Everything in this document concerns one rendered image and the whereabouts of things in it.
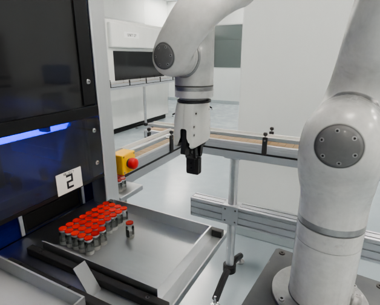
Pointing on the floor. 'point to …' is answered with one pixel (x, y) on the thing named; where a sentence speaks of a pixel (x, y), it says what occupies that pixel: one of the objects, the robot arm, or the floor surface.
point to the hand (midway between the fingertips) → (193, 164)
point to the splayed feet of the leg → (226, 277)
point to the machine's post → (102, 102)
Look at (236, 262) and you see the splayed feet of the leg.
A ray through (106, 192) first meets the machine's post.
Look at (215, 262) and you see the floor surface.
